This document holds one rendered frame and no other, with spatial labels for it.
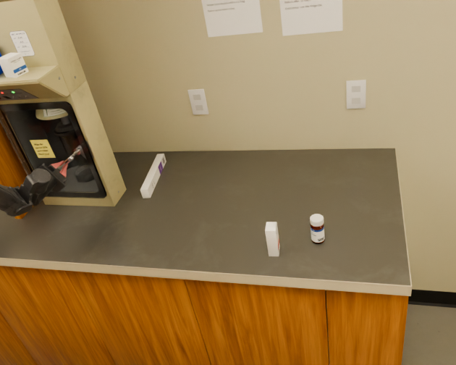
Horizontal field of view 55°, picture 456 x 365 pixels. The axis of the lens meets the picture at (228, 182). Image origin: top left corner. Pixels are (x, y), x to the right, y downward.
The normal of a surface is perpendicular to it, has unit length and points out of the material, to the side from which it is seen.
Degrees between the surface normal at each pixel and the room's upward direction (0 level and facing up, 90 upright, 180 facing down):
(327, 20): 90
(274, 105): 90
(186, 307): 90
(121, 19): 90
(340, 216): 0
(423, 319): 0
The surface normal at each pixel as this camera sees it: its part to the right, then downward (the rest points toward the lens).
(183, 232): -0.16, -0.81
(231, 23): -0.23, 0.59
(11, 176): 0.96, 0.00
